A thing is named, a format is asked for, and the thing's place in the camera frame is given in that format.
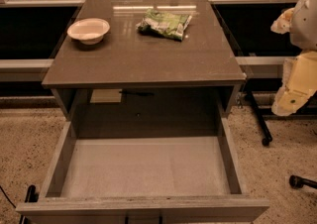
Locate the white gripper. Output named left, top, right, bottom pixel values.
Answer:
left=270, top=0, right=317, bottom=116

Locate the green jalapeno chip bag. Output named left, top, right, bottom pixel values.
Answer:
left=136, top=9, right=192, bottom=41

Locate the open grey top drawer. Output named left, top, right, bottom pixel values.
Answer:
left=17, top=119, right=269, bottom=224

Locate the grey cabinet with counter top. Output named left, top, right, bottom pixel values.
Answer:
left=43, top=0, right=246, bottom=139

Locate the black chair leg with caster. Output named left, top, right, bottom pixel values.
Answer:
left=245, top=91, right=272, bottom=147

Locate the black caster wheel right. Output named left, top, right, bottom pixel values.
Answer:
left=289, top=175, right=317, bottom=189

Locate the white paper bowl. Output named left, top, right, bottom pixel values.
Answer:
left=67, top=18, right=110, bottom=45

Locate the black caster bottom left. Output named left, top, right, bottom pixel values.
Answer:
left=19, top=184, right=37, bottom=224

